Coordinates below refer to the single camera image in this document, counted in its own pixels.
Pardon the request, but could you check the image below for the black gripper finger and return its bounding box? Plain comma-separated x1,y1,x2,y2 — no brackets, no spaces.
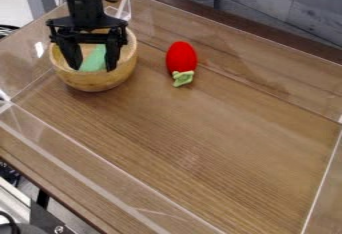
104,37,120,72
58,40,83,70

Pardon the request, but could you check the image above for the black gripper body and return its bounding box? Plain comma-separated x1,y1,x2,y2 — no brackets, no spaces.
46,15,128,45

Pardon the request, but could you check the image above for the green foam stick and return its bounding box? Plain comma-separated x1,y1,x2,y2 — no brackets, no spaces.
79,44,106,72

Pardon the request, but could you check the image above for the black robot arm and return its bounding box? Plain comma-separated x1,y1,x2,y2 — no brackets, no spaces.
46,0,128,71

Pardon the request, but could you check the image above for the brown wooden bowl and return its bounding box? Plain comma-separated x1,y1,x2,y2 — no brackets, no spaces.
50,28,138,92

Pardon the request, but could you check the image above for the red toy strawberry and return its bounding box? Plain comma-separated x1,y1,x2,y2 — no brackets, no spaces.
166,41,198,87

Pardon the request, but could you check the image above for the black metal table leg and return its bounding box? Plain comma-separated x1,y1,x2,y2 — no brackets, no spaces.
36,190,50,209

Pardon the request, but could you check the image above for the clear acrylic corner bracket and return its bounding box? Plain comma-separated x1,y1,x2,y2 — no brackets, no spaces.
104,0,132,21

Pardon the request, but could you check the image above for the clear acrylic enclosure wall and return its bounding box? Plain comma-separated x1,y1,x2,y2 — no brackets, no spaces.
0,0,342,234

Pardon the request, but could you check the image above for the black cable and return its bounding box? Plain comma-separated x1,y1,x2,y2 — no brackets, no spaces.
0,211,22,234

